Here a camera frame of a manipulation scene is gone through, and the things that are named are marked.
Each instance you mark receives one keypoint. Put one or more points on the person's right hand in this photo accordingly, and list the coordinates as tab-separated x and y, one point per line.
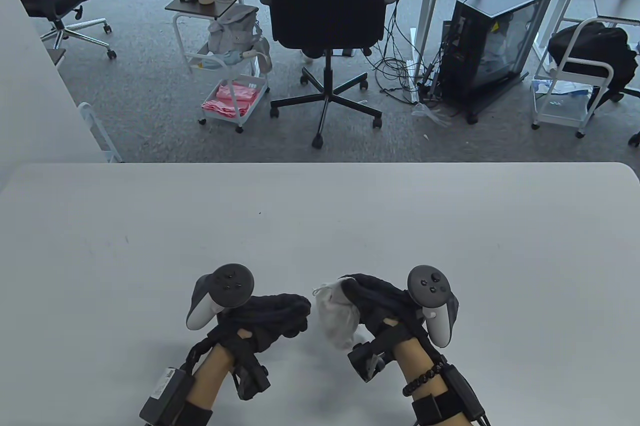
380	296

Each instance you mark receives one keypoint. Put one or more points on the person's left hand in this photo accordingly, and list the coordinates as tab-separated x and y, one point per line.
275	313

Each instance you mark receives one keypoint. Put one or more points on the person's left forearm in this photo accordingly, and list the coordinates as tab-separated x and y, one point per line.
210	371

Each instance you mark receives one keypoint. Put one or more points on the clear plastic bag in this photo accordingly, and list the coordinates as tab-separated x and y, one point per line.
430	114

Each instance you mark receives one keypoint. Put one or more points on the grey handheld controller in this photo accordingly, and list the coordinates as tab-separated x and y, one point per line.
427	283
232	283

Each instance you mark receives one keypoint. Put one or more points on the black wrist sensor box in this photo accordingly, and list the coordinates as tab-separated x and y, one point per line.
170	391
460	386

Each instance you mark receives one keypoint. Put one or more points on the pink packets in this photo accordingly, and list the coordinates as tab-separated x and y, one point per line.
230	99

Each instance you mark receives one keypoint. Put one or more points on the white rolling cart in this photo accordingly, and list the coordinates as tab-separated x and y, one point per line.
557	119

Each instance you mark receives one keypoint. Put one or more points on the light blue pouch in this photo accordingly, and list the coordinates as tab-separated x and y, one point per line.
220	60

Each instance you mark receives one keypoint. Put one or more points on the white metal rack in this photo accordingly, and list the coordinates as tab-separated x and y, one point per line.
87	111

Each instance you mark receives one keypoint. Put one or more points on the grey backpack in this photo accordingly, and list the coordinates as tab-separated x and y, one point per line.
232	29

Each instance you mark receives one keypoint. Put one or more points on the white cart with dark top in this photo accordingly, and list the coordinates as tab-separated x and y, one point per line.
227	4

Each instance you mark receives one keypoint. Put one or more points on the black computer tower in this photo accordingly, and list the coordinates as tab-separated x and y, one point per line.
500	1

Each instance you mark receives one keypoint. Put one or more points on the black backpack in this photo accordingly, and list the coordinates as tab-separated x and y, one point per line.
595	44

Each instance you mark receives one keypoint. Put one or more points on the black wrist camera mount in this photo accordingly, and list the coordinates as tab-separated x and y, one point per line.
250	376
367	358

